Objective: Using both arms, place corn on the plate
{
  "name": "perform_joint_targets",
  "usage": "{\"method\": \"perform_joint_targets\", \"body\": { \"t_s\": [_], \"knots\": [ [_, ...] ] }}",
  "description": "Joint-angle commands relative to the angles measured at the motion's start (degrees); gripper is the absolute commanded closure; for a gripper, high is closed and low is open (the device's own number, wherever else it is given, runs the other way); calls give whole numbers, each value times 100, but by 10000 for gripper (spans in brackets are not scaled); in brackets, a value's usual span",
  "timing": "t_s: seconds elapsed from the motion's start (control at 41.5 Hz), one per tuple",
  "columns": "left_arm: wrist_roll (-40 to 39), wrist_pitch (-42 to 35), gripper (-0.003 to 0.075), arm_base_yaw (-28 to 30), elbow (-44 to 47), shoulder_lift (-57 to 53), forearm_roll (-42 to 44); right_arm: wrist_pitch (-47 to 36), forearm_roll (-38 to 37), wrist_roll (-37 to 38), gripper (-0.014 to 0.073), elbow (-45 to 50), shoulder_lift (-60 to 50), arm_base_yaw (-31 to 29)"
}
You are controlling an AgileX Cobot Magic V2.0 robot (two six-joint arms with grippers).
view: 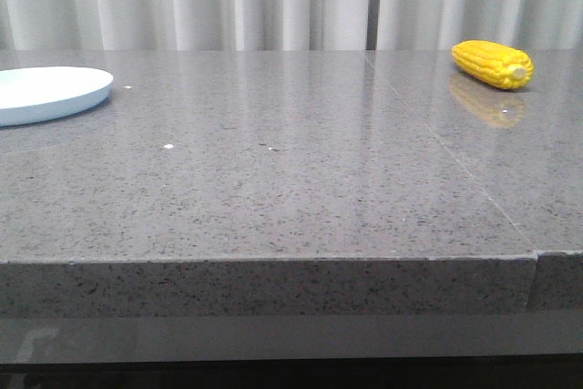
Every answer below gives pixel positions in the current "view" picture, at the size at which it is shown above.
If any yellow corn cob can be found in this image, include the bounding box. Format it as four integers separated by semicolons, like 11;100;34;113
451;40;535;89

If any light blue round plate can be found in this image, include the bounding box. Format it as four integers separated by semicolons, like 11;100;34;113
1;67;113;127

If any white pleated curtain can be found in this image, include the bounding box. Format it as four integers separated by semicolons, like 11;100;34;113
1;0;582;51

